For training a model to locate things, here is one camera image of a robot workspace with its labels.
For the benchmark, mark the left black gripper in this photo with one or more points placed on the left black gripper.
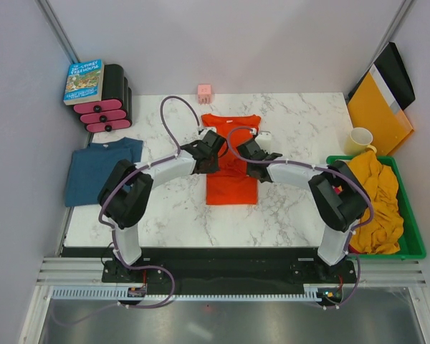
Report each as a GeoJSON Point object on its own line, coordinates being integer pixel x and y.
{"type": "Point", "coordinates": [214, 168]}

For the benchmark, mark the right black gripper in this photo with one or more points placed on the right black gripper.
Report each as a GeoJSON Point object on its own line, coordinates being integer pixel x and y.
{"type": "Point", "coordinates": [248, 173]}

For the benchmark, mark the orange t shirt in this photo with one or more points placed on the orange t shirt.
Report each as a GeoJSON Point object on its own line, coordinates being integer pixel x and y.
{"type": "Point", "coordinates": [231, 185]}

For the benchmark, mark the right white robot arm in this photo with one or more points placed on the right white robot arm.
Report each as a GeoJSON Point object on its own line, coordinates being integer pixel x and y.
{"type": "Point", "coordinates": [340, 198]}

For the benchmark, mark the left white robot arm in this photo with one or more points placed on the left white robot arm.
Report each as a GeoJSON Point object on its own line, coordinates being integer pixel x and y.
{"type": "Point", "coordinates": [125, 195]}

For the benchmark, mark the pink cube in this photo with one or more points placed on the pink cube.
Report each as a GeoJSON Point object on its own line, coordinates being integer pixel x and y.
{"type": "Point", "coordinates": [204, 94]}

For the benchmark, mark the black pink drawer organizer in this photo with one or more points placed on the black pink drawer organizer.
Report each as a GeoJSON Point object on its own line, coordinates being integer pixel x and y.
{"type": "Point", "coordinates": [114, 110]}

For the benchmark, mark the yellow mug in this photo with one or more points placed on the yellow mug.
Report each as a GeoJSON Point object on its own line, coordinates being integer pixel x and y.
{"type": "Point", "coordinates": [359, 140]}

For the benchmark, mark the folded blue t shirt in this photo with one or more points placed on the folded blue t shirt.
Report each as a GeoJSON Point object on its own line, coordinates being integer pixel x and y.
{"type": "Point", "coordinates": [90, 168]}

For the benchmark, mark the yellow t shirt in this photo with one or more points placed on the yellow t shirt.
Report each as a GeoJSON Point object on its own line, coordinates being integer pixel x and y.
{"type": "Point", "coordinates": [382, 234]}

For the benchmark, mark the blue treehouse book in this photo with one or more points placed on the blue treehouse book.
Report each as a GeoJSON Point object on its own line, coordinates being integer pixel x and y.
{"type": "Point", "coordinates": [84, 82]}

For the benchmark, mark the black white folder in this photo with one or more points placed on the black white folder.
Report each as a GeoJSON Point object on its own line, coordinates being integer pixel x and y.
{"type": "Point", "coordinates": [392, 69]}

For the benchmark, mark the green plastic bin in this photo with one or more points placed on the green plastic bin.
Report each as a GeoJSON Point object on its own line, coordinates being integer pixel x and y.
{"type": "Point", "coordinates": [411, 243]}

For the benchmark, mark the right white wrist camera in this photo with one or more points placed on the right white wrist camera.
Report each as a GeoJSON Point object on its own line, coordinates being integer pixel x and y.
{"type": "Point", "coordinates": [262, 140]}

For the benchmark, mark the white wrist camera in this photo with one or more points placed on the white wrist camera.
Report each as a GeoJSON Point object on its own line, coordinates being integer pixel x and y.
{"type": "Point", "coordinates": [205, 130]}
{"type": "Point", "coordinates": [262, 140]}

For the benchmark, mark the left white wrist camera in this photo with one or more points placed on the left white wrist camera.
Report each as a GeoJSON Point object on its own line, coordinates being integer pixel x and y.
{"type": "Point", "coordinates": [205, 130]}

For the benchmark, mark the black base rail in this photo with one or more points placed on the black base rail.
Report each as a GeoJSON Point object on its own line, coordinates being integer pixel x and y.
{"type": "Point", "coordinates": [222, 269]}

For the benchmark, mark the white cable duct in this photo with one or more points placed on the white cable duct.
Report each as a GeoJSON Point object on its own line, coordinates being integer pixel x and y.
{"type": "Point", "coordinates": [131, 294]}

